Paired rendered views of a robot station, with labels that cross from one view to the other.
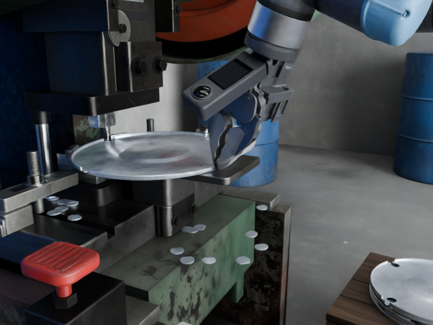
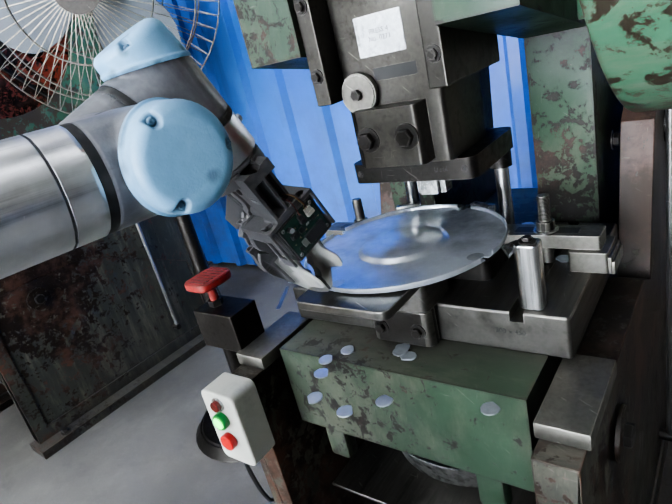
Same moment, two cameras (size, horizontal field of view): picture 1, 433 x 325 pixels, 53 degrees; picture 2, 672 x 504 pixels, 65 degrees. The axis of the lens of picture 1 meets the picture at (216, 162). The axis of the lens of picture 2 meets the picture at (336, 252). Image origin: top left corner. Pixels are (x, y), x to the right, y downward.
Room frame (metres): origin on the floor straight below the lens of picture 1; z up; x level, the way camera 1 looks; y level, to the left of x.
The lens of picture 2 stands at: (0.83, -0.60, 1.07)
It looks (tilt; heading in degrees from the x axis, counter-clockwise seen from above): 21 degrees down; 104
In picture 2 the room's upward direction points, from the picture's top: 14 degrees counter-clockwise
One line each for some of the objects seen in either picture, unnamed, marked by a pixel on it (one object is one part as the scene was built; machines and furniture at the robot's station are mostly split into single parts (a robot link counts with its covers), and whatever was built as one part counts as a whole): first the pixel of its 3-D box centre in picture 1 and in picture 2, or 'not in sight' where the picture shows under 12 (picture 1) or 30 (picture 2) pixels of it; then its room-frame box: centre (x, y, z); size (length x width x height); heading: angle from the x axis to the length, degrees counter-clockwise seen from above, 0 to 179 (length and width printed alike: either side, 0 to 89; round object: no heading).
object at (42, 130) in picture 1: (43, 139); (411, 187); (0.77, 0.31, 0.81); 0.02 x 0.02 x 0.14
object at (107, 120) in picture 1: (104, 115); (432, 179); (0.81, 0.21, 0.84); 0.05 x 0.03 x 0.04; 153
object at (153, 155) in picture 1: (156, 151); (402, 243); (0.75, 0.11, 0.79); 0.29 x 0.29 x 0.01
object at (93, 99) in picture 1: (96, 103); (434, 163); (0.82, 0.22, 0.86); 0.20 x 0.16 x 0.05; 153
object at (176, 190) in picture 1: (180, 191); (395, 301); (0.73, 0.06, 0.72); 0.25 x 0.14 x 0.14; 63
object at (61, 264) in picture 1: (63, 287); (213, 295); (0.41, 0.16, 0.72); 0.07 x 0.06 x 0.08; 63
